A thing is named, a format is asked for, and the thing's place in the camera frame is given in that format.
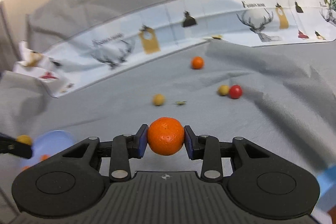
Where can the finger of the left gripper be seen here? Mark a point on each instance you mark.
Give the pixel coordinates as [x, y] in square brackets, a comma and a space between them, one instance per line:
[9, 145]

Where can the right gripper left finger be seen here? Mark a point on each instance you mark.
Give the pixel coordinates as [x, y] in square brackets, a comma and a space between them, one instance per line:
[124, 148]

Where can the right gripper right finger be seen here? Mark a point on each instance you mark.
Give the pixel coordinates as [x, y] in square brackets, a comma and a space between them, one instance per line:
[207, 149]

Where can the yellow-green fruit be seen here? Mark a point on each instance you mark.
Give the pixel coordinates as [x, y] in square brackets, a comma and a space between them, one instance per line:
[158, 100]
[223, 90]
[25, 139]

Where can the red cherry tomato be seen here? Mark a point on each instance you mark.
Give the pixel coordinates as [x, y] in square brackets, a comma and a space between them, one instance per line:
[235, 92]

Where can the small orange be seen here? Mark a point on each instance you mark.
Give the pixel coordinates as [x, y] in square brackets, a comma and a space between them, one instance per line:
[197, 63]

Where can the blue round plate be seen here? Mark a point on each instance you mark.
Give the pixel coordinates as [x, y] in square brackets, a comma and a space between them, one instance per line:
[49, 143]

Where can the small green stem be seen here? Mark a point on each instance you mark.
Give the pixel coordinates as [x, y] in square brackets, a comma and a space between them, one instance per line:
[180, 103]

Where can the white deer print cloth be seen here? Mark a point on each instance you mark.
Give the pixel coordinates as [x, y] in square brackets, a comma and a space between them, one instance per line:
[75, 43]

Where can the blue tape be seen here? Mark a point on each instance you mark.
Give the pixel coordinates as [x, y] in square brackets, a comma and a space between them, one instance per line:
[327, 180]

